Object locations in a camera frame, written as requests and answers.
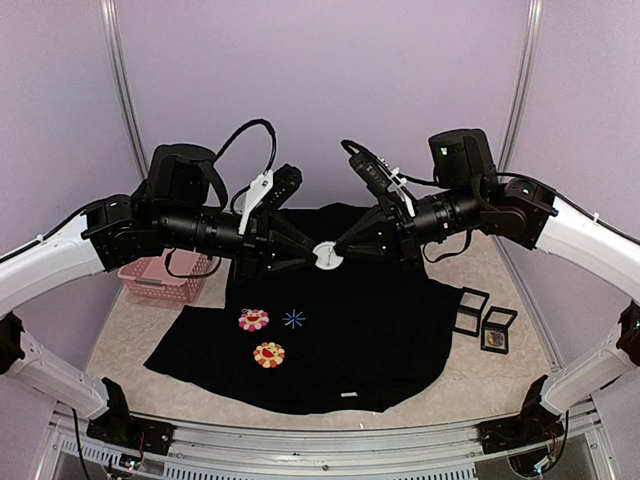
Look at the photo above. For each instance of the left aluminium frame post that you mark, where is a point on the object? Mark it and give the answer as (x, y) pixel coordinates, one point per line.
(115, 49)

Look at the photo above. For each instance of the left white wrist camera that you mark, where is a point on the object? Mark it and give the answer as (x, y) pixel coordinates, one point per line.
(268, 192)

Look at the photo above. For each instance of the black display box right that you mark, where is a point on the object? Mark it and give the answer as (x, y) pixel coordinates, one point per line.
(495, 329)

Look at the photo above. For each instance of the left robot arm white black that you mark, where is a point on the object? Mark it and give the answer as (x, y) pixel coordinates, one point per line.
(168, 211)

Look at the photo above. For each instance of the black display box left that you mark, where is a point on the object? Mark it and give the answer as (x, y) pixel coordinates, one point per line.
(472, 305)

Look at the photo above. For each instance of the pink yellow flower brooch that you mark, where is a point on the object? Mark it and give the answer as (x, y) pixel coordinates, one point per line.
(252, 320)

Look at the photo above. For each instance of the pink plastic basket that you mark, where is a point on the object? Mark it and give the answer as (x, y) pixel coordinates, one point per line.
(147, 277)

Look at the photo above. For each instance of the right aluminium frame post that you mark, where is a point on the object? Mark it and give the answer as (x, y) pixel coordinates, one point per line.
(523, 81)

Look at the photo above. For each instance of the black t-shirt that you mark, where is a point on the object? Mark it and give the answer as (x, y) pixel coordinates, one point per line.
(375, 335)

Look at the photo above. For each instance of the front aluminium rail base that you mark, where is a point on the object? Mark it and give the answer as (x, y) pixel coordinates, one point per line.
(208, 451)

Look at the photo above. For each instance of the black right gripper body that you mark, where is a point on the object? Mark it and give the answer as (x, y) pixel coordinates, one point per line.
(404, 227)

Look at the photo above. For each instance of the black display box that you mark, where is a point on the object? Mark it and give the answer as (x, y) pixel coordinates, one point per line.
(495, 329)
(472, 305)

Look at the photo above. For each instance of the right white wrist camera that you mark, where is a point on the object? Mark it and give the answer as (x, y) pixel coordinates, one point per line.
(387, 185)

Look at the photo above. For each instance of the round blue pin badge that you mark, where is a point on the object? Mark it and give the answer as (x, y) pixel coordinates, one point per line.
(326, 256)

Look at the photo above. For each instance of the aluminium frame post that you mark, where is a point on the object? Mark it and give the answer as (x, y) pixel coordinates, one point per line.
(115, 49)
(523, 81)

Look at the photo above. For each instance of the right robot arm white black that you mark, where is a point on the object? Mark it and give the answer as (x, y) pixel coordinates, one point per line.
(526, 212)

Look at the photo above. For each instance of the orange yellow flower brooch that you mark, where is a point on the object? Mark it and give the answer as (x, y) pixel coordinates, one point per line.
(269, 355)

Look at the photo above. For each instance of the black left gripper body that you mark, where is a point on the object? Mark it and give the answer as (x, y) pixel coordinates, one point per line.
(253, 245)

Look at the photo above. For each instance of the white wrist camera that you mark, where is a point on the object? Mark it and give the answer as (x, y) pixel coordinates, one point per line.
(268, 192)
(387, 185)

